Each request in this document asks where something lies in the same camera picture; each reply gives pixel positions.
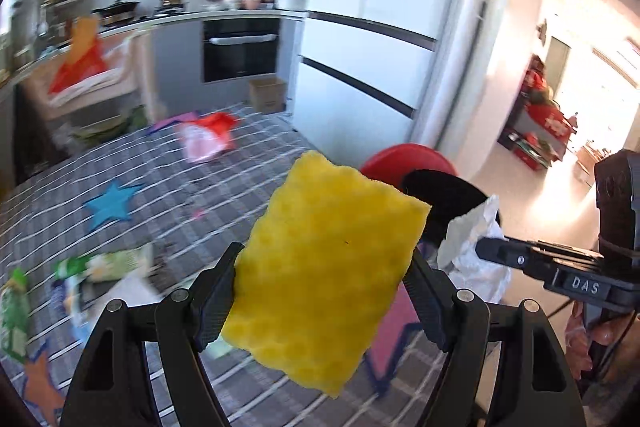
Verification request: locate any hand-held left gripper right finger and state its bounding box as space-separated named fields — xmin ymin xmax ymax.
xmin=397 ymin=252 xmax=586 ymax=427

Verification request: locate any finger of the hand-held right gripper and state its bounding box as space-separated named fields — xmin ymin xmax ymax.
xmin=475 ymin=234 xmax=558 ymax=283

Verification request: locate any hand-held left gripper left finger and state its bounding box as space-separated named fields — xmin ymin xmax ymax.
xmin=60 ymin=242 xmax=246 ymax=427

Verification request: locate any white tissue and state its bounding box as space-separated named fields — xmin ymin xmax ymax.
xmin=437 ymin=194 xmax=511 ymax=305

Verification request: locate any black round bin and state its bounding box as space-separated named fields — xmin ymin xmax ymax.
xmin=400 ymin=169 xmax=501 ymax=258

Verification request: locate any yellow sponge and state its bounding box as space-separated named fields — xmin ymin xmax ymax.
xmin=220 ymin=150 xmax=432 ymax=398

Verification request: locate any pink and red plastic bag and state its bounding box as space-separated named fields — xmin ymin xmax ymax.
xmin=179 ymin=112 xmax=240 ymax=164

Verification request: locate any green plastic bottle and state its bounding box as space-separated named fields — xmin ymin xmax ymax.
xmin=0 ymin=268 xmax=32 ymax=360

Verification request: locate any person's right hand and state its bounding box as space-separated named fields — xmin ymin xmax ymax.
xmin=567 ymin=307 xmax=640 ymax=383

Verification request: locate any grey checked tablecloth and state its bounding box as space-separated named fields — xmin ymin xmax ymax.
xmin=0 ymin=99 xmax=441 ymax=427

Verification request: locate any red fabric toy box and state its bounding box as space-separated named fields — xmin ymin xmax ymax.
xmin=500 ymin=54 xmax=576 ymax=170

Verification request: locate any red chair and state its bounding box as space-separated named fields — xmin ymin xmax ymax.
xmin=360 ymin=144 xmax=458 ymax=188

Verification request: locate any brown cardboard box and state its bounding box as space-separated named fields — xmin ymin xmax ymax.
xmin=248 ymin=77 xmax=288 ymax=114

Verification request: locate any wooden baby crib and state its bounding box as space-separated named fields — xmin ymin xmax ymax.
xmin=20 ymin=32 xmax=158 ymax=132

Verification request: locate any black built-in oven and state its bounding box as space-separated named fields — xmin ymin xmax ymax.
xmin=201 ymin=18 xmax=281 ymax=84

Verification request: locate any orange plastic basket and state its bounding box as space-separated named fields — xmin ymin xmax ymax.
xmin=48 ymin=52 xmax=113 ymax=94

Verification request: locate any orange board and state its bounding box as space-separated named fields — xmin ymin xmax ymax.
xmin=67 ymin=17 xmax=101 ymax=58

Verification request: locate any black wok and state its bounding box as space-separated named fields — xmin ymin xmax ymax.
xmin=94 ymin=0 xmax=141 ymax=20

